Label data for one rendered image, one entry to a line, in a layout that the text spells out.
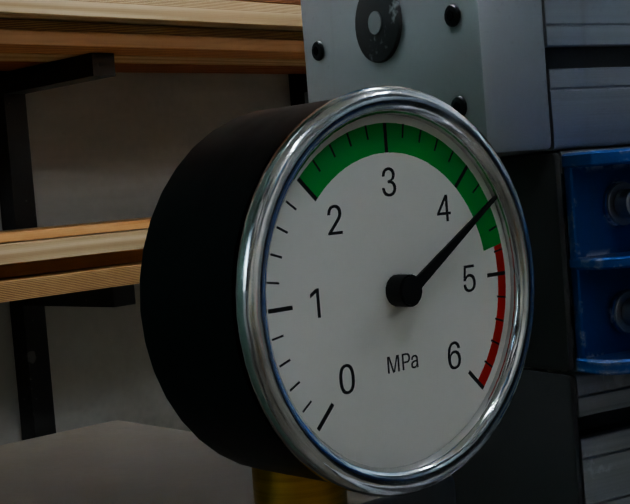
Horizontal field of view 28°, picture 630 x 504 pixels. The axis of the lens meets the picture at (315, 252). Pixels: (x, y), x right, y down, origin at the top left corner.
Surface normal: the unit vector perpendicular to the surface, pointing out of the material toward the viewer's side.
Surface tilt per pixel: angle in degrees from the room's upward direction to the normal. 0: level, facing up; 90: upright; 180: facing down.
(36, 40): 90
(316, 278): 90
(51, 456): 0
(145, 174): 90
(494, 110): 90
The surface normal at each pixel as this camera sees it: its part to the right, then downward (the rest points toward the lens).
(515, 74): 0.50, 0.00
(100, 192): 0.71, -0.02
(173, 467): -0.08, -1.00
